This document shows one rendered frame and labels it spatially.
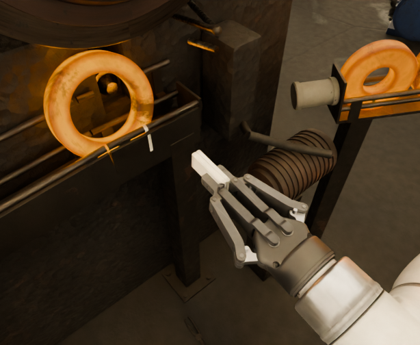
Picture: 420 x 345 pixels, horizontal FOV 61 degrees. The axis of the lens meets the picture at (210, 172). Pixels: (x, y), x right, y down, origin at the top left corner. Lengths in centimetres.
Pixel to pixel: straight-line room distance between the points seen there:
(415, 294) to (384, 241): 99
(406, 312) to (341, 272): 7
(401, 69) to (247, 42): 32
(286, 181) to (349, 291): 44
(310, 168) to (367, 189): 74
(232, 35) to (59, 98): 34
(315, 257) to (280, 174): 41
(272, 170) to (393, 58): 33
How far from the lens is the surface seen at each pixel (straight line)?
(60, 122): 61
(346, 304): 43
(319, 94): 80
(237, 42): 70
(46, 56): 62
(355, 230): 145
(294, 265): 44
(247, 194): 49
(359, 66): 80
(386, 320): 43
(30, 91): 64
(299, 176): 86
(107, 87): 71
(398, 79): 86
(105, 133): 70
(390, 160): 175
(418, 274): 53
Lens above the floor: 113
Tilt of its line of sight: 48 degrees down
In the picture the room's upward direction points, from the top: straight up
